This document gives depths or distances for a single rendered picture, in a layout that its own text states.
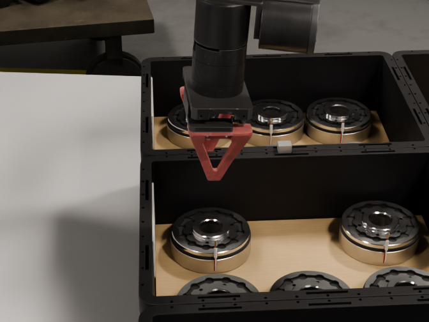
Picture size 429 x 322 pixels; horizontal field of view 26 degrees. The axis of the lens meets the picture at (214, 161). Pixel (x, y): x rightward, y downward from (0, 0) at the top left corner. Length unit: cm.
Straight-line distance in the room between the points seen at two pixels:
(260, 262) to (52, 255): 38
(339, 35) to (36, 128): 227
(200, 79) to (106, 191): 63
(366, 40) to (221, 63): 289
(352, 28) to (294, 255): 278
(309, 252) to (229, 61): 35
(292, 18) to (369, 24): 305
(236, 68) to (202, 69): 4
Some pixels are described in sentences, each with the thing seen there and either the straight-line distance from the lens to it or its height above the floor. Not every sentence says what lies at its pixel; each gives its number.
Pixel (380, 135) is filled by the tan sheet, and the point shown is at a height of 83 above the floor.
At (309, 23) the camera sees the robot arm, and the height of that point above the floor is 120.
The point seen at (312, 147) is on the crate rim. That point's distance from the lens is 125.
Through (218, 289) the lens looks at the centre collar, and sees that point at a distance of 110.
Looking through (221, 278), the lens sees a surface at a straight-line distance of 112.
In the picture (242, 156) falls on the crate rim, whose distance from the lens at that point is 122.
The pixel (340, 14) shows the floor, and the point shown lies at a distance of 407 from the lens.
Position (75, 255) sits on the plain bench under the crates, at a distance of 144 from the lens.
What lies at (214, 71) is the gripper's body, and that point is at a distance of 97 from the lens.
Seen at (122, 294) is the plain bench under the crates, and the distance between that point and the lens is 136.
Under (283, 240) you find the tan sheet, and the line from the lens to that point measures 124.
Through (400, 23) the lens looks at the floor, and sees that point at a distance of 403.
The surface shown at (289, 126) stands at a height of 86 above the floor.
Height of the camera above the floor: 157
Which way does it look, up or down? 32 degrees down
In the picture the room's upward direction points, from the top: straight up
